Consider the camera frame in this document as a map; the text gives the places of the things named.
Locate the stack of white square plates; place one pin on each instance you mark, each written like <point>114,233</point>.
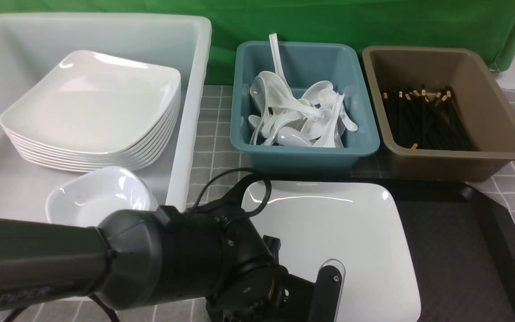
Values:
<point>93,111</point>

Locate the pile of black chopsticks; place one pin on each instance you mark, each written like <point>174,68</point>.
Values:
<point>426,119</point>

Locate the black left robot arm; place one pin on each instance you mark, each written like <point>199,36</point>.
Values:
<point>139,258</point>

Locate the teal plastic bin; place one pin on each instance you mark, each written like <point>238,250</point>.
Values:
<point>304,63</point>

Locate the large white square plate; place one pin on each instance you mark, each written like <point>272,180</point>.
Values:
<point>357,224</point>

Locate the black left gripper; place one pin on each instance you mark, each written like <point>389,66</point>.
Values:
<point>256,288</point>

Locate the stack of small white dishes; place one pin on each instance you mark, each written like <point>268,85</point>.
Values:
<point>87,200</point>

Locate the brown plastic bin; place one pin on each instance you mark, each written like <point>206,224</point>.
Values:
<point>487,115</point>

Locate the green backdrop cloth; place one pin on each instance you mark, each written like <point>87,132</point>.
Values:
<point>486,27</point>

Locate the black plastic tray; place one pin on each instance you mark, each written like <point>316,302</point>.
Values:
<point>462,246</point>

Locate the pile of white spoons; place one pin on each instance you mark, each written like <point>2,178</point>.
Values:
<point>316,119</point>

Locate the grey checked tablecloth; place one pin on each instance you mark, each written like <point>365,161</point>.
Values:
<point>24,188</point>

